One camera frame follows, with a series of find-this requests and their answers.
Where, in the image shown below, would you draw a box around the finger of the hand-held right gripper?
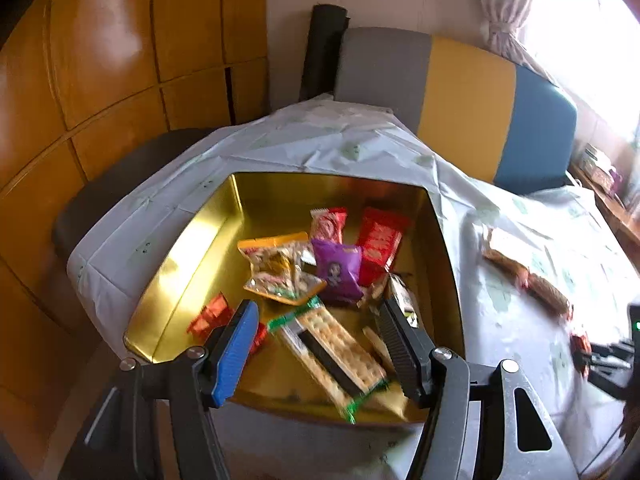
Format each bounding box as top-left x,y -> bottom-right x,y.
589,342 -> 635,368
590,370 -> 632,402

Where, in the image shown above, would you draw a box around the bright red snack packet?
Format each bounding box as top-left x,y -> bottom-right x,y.
356,206 -> 412,286

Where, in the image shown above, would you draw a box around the pale curtain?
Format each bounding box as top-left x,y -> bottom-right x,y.
477,0 -> 561,86

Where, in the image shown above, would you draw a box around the white-label rice cracker packet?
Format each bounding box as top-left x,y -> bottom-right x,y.
482,227 -> 531,286

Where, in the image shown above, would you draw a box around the green-ended cracker packet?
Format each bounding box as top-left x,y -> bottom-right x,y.
266,296 -> 390,425

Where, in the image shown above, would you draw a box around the black roll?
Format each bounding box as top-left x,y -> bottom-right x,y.
299,4 -> 351,102

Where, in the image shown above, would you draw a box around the window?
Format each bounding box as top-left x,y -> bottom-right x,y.
525,0 -> 640,146

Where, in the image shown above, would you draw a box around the red foil candy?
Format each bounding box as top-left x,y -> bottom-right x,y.
186,294 -> 269,356

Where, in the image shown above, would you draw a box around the gold-lined tin box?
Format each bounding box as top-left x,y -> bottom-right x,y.
122,172 -> 468,426

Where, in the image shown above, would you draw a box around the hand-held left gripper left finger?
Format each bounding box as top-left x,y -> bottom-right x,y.
60,299 -> 261,480

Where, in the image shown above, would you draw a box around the black snack packet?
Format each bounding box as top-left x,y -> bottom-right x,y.
387,274 -> 421,328

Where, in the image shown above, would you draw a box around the purple snack packet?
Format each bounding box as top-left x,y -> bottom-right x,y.
311,239 -> 363,303

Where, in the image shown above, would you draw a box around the clear mixed nuts packet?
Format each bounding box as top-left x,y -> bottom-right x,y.
236,231 -> 327,306

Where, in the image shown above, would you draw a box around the dark brown chair seat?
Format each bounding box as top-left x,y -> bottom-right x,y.
52,127 -> 221,261

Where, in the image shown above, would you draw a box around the red-ended sesame bar packet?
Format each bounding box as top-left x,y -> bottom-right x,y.
522,270 -> 573,318

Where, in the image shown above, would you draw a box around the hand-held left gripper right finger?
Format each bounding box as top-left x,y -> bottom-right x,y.
375,297 -> 576,480

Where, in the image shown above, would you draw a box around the red and white snack packet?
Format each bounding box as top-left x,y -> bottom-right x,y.
309,207 -> 348,243

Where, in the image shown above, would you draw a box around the items on window sill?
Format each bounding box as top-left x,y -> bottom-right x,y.
577,144 -> 613,181

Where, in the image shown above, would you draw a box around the pale printed tablecloth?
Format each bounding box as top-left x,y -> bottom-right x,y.
67,95 -> 636,480

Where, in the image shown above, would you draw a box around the wooden cabinet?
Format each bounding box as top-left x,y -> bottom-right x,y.
0,0 -> 268,461

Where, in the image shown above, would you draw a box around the wooden side table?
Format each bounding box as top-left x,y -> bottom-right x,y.
570,165 -> 640,261

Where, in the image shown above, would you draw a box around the grey yellow blue chair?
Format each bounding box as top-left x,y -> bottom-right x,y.
332,27 -> 578,196

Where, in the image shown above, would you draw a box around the clear biscuit packet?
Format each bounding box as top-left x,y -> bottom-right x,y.
362,325 -> 397,377

